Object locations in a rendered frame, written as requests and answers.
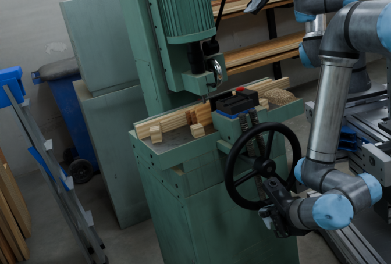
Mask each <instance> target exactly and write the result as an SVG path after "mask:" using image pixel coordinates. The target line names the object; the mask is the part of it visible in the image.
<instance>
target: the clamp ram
mask: <svg viewBox="0 0 391 264"><path fill-rule="evenodd" d="M231 96H233V94H232V91H228V92H225V93H223V94H219V95H216V96H214V97H211V98H209V102H210V106H211V112H213V111H216V110H217V108H216V101H218V100H219V99H220V100H222V99H225V98H228V97H231Z"/></svg>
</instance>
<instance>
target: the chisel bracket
mask: <svg viewBox="0 0 391 264"><path fill-rule="evenodd" d="M181 75H182V80H183V86H184V90H186V91H189V92H192V93H194V94H197V95H199V96H204V95H206V94H209V93H211V92H214V91H216V88H212V87H211V86H207V85H206V83H215V77H214V73H213V72H208V71H205V72H203V73H199V74H192V72H191V70H188V71H186V72H183V73H181Z"/></svg>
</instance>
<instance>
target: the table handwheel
mask: <svg viewBox="0 0 391 264"><path fill-rule="evenodd" d="M265 131H269V134H268V140H267V144H266V148H265V153H264V156H259V157H257V156H256V155H255V156H249V155H248V152H247V151H246V152H243V153H241V154H239V153H240V151H241V150H242V148H243V147H244V146H245V144H246V143H247V142H248V141H249V140H250V139H252V138H253V137H254V136H256V135H257V134H259V133H262V132H265ZM275 131H277V132H280V133H282V134H283V135H284V136H285V137H286V138H287V139H288V140H289V142H290V145H291V146H292V151H293V163H292V168H291V171H290V174H289V176H288V178H287V180H286V181H285V180H284V179H283V178H281V177H280V176H279V175H278V174H277V173H276V172H275V170H276V163H275V162H274V161H273V160H272V159H270V158H269V157H270V153H271V146H272V141H273V137H274V133H275ZM237 158H239V159H241V160H242V161H244V162H246V163H248V164H249V165H251V166H253V169H254V170H253V171H251V172H249V173H248V174H247V175H245V176H243V177H242V178H240V179H238V180H236V181H234V179H233V172H234V166H235V163H236V159H237ZM301 158H302V156H301V146H300V143H299V140H298V138H297V136H296V135H295V133H294V132H293V131H292V130H291V129H290V128H289V127H287V126H286V125H284V124H281V123H278V122H263V123H259V124H256V125H255V126H252V127H251V128H249V129H248V130H246V131H245V132H244V133H243V134H242V135H241V136H240V137H239V138H238V139H237V140H236V142H235V143H234V144H233V146H232V148H231V150H230V152H229V154H228V157H227V159H226V163H225V170H224V180H225V186H226V190H227V192H228V194H229V196H230V197H231V199H232V200H233V201H234V202H235V203H236V204H237V205H238V206H240V207H242V208H244V209H248V210H252V211H258V210H260V209H261V207H260V206H259V205H258V204H257V202H258V201H249V200H246V199H244V198H243V197H242V196H241V195H240V194H239V193H238V192H237V190H236V187H237V186H238V185H240V184H242V183H243V182H245V181H246V180H248V179H250V178H252V177H254V176H256V175H257V174H259V175H260V176H262V177H264V178H268V177H271V176H272V177H276V178H277V179H278V180H279V181H280V182H281V184H282V185H283V186H284V188H285V189H286V190H287V191H288V192H289V191H290V190H291V188H292V187H293V186H294V184H295V182H296V177H295V175H294V168H295V166H296V165H297V162H298V161H299V160H300V159H301ZM262 201H264V202H266V203H268V204H270V205H271V204H273V202H272V201H271V200H270V198H267V199H265V200H262Z"/></svg>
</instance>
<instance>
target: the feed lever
mask: <svg viewBox="0 0 391 264"><path fill-rule="evenodd" d="M225 2H226V0H222V2H221V5H220V8H219V12H218V17H217V20H216V23H215V27H216V32H217V31H218V27H219V23H220V20H221V16H222V12H223V9H224V5H225ZM215 37H216V34H215V35H213V36H212V38H211V40H208V41H204V42H203V44H202V50H203V52H204V56H210V55H214V54H216V53H218V52H219V44H218V42H217V40H216V39H215Z"/></svg>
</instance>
